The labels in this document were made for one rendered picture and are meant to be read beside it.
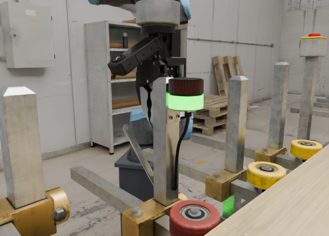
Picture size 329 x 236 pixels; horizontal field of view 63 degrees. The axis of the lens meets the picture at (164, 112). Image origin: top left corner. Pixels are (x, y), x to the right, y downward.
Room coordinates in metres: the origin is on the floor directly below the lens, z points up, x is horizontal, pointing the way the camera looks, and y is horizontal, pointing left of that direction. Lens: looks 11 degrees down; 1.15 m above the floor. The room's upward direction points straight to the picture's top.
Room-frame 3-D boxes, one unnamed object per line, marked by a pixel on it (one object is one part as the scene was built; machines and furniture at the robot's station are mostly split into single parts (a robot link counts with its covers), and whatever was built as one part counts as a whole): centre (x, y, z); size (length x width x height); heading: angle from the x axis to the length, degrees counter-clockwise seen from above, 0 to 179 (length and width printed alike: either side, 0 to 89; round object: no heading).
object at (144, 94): (0.60, 0.02, 1.04); 0.06 x 0.03 x 0.09; 134
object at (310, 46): (1.02, -0.55, 1.18); 0.07 x 0.07 x 0.08; 44
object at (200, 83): (0.46, -0.04, 1.10); 0.06 x 0.06 x 0.02
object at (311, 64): (1.02, -0.55, 0.93); 0.05 x 0.05 x 0.45; 44
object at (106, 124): (3.56, 0.50, 0.78); 0.90 x 0.45 x 1.55; 137
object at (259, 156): (0.82, -0.34, 0.84); 0.13 x 0.06 x 0.05; 134
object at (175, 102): (0.46, -0.04, 1.07); 0.06 x 0.06 x 0.02
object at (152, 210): (0.47, 0.01, 0.85); 0.13 x 0.06 x 0.05; 134
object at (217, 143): (0.88, -0.27, 0.83); 0.43 x 0.03 x 0.04; 44
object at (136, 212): (0.44, 0.05, 0.88); 0.02 x 0.02 x 0.01
